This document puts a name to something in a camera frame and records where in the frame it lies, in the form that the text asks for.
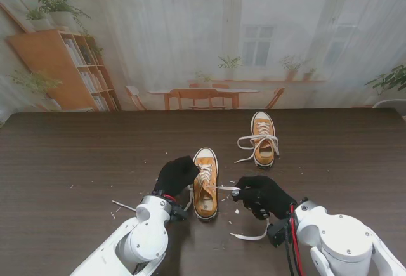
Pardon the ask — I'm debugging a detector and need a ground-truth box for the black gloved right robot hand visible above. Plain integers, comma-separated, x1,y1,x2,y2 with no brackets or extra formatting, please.
231,175,298,221

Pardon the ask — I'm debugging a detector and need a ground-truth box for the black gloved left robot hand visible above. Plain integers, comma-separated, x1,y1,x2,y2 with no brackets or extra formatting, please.
152,155,200,197

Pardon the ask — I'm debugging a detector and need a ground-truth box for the printed room scene backdrop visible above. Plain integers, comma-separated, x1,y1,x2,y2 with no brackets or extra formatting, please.
0,0,406,112

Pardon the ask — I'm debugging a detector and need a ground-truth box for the red cable on right arm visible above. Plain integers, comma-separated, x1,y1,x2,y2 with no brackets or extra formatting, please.
287,204,305,276

